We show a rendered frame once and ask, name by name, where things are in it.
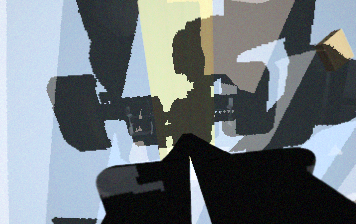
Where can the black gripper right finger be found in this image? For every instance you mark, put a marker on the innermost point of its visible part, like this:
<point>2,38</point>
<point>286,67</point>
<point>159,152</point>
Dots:
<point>220,173</point>

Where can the pale yellow strip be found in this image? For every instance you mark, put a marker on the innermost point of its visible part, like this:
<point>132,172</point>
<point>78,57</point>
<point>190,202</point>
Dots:
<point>178,44</point>

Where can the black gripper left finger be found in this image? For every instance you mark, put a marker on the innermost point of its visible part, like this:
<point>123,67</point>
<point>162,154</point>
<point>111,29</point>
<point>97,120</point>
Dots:
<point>168,179</point>

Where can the tan cube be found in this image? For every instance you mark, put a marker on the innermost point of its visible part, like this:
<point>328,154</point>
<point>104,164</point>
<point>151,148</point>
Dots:
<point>334,50</point>

